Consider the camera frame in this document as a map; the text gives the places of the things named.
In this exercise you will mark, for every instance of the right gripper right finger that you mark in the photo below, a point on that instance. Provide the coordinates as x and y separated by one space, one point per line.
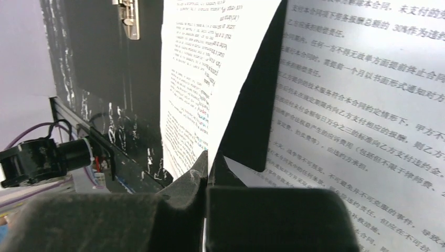
240 218

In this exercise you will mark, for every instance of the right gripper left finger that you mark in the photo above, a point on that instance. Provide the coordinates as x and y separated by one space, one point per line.
170 220

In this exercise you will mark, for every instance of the printed paper sheet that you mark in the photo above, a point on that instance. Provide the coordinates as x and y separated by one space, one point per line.
359 109
208 49

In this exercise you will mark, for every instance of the white A4 file folder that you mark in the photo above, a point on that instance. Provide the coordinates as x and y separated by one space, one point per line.
117 86

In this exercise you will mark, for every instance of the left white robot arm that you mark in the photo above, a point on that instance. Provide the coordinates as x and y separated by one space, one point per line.
38 160

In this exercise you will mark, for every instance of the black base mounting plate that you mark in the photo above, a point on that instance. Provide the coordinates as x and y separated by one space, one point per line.
114 160

